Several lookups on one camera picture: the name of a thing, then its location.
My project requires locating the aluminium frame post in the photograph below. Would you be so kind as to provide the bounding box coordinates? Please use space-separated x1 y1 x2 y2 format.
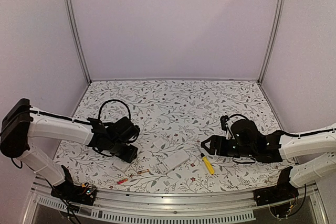
64 0 92 85
257 0 285 85

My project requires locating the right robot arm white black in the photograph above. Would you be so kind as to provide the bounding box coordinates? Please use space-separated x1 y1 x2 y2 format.
201 116 335 201

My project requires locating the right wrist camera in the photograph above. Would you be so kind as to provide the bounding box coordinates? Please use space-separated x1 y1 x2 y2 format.
220 115 232 140

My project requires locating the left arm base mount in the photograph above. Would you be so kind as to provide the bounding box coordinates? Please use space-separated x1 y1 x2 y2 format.
51 182 97 206

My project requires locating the floral patterned table mat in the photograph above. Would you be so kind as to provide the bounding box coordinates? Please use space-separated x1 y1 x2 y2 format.
54 80 294 194

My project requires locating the white battery cover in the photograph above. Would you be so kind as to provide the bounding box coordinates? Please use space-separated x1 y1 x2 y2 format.
152 140 165 148

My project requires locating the front aluminium rail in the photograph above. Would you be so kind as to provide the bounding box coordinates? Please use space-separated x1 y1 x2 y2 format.
22 176 329 224

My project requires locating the gold black battery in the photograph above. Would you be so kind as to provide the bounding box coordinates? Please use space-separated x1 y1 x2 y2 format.
137 169 149 174

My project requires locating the white remote with green logo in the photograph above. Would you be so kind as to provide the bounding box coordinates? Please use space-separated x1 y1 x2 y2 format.
112 159 130 172

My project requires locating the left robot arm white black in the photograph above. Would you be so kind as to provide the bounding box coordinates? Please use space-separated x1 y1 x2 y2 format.
1 98 140 200

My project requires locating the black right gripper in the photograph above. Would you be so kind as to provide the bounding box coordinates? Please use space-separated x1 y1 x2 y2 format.
201 135 256 158

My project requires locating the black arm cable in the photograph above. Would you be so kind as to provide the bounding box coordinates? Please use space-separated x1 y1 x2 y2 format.
98 99 132 122
225 113 250 122

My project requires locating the right aluminium frame post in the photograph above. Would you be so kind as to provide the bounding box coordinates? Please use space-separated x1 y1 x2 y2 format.
257 0 285 85

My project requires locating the yellow handled screwdriver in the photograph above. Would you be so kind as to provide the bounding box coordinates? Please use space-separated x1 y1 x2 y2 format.
201 153 215 175

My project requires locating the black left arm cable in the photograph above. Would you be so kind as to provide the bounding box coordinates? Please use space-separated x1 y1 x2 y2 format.
98 99 132 122

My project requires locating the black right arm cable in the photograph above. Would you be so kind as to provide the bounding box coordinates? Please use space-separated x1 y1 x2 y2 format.
225 113 250 122

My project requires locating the red gold battery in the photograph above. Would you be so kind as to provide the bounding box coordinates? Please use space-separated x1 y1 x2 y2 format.
117 179 128 185

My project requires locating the white remote control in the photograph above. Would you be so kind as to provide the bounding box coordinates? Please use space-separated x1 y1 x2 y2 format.
156 150 189 174

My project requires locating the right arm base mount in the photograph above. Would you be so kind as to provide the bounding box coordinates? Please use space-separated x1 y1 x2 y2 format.
253 184 299 206

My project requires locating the left aluminium frame post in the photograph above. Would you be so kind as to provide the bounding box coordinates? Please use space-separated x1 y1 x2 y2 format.
64 0 92 85

